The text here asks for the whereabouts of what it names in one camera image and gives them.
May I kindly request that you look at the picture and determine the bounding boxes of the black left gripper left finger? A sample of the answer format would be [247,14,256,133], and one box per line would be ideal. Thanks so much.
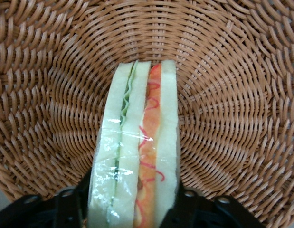
[0,167,93,228]

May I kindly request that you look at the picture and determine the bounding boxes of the large round wicker basket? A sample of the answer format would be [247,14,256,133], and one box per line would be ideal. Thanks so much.
[0,0,294,228]

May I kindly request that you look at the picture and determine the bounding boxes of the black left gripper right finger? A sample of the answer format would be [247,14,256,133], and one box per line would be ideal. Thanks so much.
[161,180,254,228]

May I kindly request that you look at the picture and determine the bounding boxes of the toy sandwich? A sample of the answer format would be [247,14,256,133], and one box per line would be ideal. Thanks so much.
[86,59,182,228]

